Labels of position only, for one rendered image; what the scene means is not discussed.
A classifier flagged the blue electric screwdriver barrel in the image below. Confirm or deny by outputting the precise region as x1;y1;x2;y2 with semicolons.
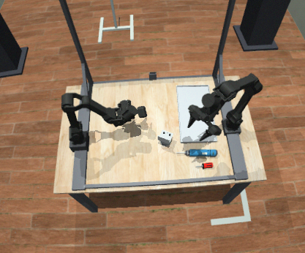
176;149;218;156

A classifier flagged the red hand screwdriver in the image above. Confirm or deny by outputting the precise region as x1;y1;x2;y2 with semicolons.
201;162;213;169

